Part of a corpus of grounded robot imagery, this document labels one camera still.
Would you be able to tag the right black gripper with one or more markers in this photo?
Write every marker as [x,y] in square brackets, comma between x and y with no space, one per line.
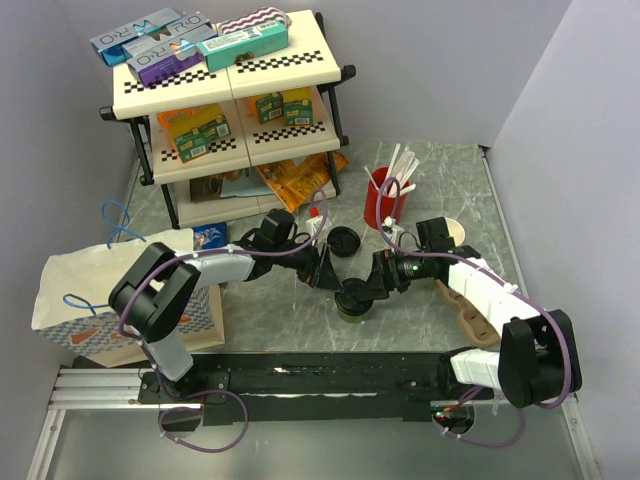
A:
[394,279]

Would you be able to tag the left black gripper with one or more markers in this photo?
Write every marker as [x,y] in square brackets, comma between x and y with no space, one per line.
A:
[319,269]

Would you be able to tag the black coffee cup lid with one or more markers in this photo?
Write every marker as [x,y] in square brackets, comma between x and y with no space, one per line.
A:
[346,300]

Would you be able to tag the green paper coffee cup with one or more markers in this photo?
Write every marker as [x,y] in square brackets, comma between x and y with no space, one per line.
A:
[352,316]

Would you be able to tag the brown pulp cup carrier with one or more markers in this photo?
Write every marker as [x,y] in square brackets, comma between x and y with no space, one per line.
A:
[474,326]

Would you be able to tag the paper takeout bag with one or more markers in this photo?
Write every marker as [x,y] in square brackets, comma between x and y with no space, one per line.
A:
[71,307]

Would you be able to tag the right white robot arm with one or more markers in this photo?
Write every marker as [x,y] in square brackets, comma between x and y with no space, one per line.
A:
[536,362]

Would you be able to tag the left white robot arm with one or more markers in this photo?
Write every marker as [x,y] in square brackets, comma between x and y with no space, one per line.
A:
[151,297]

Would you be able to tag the red straw holder cup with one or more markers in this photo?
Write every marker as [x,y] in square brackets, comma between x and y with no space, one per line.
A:
[387,202]

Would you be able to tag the orange snack bag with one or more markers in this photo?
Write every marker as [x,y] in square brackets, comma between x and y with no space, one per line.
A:
[294,180]

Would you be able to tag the white wrapped straws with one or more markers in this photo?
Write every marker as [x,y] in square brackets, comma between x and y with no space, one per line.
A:
[402,165]

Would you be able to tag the blue chip bag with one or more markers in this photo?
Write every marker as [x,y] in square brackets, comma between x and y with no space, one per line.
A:
[210,236]

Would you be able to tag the cream checkered shelf rack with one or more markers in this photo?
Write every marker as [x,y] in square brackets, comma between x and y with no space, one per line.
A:
[306,62]

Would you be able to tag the green yellow snack box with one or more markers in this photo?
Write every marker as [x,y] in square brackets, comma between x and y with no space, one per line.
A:
[298,106]

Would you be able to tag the green snack box right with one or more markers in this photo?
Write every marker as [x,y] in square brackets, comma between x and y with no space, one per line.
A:
[268,107]

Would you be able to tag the green snack box left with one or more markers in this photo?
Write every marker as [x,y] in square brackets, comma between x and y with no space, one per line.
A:
[191,143]

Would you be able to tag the orange snack box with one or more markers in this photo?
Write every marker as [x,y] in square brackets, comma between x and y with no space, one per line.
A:
[183,121]

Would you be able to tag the teal box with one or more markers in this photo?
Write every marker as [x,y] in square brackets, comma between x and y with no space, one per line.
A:
[224,51]

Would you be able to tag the wavy striped pouch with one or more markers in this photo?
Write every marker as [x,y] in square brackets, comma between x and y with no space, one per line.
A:
[256,17]

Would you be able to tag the purple R.O box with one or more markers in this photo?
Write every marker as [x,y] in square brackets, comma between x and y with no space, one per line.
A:
[164,61]

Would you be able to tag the blue R.O box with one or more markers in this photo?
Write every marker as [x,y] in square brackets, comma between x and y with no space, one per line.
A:
[125,42]

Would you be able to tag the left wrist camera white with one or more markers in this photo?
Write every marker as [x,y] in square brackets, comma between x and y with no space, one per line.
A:
[316,222]

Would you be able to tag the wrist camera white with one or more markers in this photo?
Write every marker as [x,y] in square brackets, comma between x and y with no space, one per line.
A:
[392,230]
[316,222]

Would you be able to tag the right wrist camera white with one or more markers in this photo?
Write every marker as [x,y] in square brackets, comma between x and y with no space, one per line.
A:
[392,230]

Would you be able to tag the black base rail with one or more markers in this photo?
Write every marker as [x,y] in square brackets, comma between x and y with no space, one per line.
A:
[301,386]

